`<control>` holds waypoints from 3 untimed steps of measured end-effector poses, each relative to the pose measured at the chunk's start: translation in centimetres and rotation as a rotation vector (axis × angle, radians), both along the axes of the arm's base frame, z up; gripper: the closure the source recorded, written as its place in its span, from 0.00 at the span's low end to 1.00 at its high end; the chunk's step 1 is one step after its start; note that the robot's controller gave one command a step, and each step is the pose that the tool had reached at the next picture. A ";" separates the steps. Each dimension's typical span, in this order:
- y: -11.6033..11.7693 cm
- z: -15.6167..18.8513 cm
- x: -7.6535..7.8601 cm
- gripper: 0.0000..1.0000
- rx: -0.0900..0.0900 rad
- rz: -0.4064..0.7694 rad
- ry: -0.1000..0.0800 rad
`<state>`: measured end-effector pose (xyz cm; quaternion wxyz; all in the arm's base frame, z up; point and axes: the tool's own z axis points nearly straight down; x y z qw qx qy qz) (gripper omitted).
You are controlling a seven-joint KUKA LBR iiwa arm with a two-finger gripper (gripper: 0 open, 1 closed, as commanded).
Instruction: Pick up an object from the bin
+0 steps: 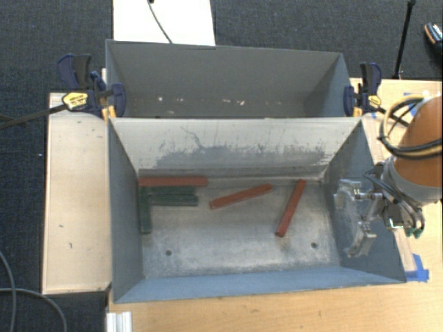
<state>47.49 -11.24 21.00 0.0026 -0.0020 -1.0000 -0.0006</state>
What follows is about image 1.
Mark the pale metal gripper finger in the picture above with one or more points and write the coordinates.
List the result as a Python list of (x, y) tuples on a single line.
[(363, 239), (349, 190)]

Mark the red-brown flat block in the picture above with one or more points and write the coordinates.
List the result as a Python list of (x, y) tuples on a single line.
[(291, 207), (173, 181), (240, 196)]

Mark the grey metal bin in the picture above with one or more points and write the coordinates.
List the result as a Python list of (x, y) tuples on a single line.
[(242, 247)]

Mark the dark green flat block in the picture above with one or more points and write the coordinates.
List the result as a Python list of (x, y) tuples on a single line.
[(171, 191), (145, 213)]

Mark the pale wood flat board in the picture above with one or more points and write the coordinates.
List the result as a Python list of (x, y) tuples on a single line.
[(76, 202)]

